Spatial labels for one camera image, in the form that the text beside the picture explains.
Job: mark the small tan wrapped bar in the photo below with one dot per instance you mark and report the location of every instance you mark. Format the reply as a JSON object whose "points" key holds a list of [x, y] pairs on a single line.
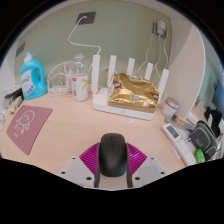
{"points": [[180, 120]]}

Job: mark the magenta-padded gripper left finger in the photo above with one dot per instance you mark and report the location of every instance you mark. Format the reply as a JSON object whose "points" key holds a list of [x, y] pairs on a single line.
{"points": [[87, 160]]}

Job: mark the clear bottle white label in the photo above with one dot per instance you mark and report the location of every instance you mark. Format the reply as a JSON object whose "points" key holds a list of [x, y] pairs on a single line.
{"points": [[80, 85]]}

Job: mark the grey zip pouch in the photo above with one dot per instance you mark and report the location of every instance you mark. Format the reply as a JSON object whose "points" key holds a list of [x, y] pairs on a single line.
{"points": [[204, 138]]}

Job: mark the white router with antennas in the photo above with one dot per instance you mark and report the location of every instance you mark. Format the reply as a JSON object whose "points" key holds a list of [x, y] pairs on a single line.
{"points": [[106, 105]]}

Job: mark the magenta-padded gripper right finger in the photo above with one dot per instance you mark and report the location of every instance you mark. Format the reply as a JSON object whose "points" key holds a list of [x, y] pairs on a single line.
{"points": [[136, 160]]}

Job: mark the black computer mouse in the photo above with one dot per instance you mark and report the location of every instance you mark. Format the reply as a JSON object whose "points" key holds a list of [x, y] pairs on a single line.
{"points": [[113, 155]]}

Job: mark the gold foil bag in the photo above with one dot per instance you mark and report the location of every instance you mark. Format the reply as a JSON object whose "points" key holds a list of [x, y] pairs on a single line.
{"points": [[133, 95]]}

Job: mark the grey wall socket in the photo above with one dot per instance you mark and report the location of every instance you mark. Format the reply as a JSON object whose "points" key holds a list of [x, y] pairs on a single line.
{"points": [[88, 18]]}

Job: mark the small white round jar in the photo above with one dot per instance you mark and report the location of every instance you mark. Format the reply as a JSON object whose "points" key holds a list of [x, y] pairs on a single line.
{"points": [[170, 107]]}

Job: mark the flat printed booklet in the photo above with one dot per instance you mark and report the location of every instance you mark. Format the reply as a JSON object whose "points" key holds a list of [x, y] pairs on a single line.
{"points": [[12, 92]]}

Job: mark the mauve mouse pad white drawing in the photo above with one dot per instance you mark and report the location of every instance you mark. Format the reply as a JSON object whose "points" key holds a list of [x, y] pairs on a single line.
{"points": [[28, 128]]}

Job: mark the white wall charger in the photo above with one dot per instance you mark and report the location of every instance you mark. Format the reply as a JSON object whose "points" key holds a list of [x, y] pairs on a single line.
{"points": [[160, 29]]}

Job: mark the green packet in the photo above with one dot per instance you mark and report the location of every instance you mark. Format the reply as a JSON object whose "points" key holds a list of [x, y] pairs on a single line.
{"points": [[200, 156]]}

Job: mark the small tan box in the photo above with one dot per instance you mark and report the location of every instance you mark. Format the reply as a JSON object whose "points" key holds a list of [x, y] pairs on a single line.
{"points": [[15, 106]]}

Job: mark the blue detergent bottle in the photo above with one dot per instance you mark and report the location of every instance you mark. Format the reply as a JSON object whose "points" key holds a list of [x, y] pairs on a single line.
{"points": [[33, 80]]}

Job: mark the grey blank wall plate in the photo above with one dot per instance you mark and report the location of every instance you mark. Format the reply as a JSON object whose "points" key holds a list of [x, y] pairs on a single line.
{"points": [[20, 49]]}

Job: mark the white remote control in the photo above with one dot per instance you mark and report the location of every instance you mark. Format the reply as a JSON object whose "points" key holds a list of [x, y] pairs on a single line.
{"points": [[178, 143]]}

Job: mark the black bag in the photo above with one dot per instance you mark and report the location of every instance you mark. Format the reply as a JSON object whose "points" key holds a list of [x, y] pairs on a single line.
{"points": [[213, 116]]}

